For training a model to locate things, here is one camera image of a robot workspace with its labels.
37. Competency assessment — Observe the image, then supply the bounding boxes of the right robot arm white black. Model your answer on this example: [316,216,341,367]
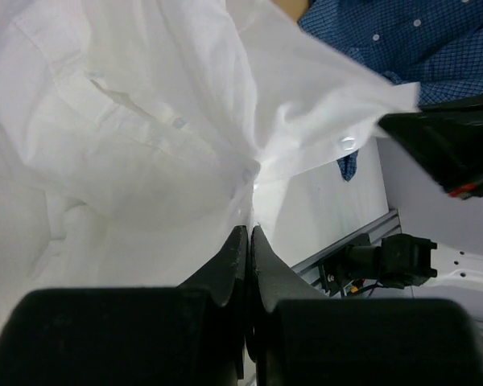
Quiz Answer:
[378,94,483,333]

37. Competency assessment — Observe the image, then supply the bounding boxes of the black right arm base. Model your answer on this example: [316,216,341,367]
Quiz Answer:
[324,245,382,298]

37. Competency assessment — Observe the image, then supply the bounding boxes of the blue checkered shirt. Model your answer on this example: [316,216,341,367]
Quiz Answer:
[297,0,483,183]

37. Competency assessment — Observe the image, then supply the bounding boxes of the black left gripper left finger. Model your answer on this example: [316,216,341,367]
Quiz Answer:
[179,226,248,307]

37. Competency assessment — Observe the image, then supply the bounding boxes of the white shirt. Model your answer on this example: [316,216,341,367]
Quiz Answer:
[0,1,418,332]

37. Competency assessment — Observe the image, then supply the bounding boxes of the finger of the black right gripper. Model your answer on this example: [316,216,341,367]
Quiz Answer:
[378,93,483,199]

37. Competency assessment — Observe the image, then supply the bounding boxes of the aluminium mounting rail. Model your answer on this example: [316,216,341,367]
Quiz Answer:
[292,209,402,291]

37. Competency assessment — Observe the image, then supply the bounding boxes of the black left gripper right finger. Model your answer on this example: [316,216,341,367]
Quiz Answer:
[250,226,327,314]

